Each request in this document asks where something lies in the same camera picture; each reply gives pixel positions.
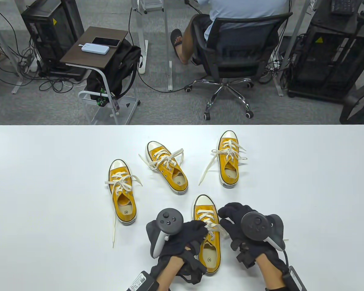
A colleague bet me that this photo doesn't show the person's right hand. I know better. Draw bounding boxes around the person's right hand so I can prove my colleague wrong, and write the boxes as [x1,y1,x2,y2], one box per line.
[217,202,284,260]

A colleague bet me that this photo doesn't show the person's left hand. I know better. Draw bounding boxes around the person's left hand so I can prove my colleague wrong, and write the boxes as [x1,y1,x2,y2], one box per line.
[158,220,209,265]

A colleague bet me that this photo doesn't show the yellow canvas shoe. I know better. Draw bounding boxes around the yellow canvas shoe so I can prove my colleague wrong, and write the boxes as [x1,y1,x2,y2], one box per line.
[218,130,240,189]
[109,159,137,226]
[193,195,222,276]
[146,141,188,195]

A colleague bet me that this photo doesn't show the person's left forearm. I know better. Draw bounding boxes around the person's left forearm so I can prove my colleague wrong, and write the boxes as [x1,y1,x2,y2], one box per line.
[150,256,187,291]

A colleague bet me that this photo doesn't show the person's right forearm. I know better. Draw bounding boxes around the person's right forearm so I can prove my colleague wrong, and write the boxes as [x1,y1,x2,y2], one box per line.
[256,254,287,291]

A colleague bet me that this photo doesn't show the black forearm electronics box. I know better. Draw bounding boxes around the black forearm electronics box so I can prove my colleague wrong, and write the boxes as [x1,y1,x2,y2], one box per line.
[284,265,308,291]
[126,270,160,291]

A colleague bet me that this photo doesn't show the white desk leg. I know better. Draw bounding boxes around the white desk leg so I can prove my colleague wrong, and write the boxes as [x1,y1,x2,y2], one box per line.
[163,0,174,91]
[130,0,148,75]
[0,0,26,94]
[273,0,310,97]

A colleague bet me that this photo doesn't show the black mesh office chair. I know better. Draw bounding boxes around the black mesh office chair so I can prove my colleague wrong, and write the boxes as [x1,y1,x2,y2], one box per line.
[184,12,293,120]

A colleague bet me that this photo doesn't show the black backpack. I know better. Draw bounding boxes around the black backpack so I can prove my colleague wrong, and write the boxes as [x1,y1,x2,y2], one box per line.
[86,39,143,106]

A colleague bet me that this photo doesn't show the black computer cabinet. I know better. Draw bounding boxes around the black computer cabinet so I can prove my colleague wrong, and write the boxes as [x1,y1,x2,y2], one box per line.
[287,0,364,102]

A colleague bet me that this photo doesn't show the light blue power bank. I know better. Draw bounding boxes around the light blue power bank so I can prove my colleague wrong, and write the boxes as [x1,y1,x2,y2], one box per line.
[78,43,110,55]

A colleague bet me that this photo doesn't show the black smartphone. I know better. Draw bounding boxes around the black smartphone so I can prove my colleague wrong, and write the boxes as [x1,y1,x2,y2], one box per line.
[92,37,121,47]

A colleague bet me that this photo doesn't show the brown side table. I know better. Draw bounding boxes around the brown side table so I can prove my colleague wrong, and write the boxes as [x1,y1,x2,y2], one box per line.
[60,26,141,125]

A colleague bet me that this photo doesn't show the white drawer unit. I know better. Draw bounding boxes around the white drawer unit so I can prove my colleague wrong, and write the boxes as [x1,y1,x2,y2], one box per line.
[138,0,164,12]

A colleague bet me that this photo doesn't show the black keyboard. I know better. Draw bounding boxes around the black keyboard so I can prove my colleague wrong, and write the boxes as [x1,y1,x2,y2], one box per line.
[331,0,357,15]

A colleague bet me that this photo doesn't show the black computer tower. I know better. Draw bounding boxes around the black computer tower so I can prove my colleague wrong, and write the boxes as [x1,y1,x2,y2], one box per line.
[21,0,85,80]

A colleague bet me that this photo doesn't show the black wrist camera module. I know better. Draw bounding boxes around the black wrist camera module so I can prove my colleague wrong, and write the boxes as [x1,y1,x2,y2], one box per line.
[236,242,257,269]
[176,241,207,285]

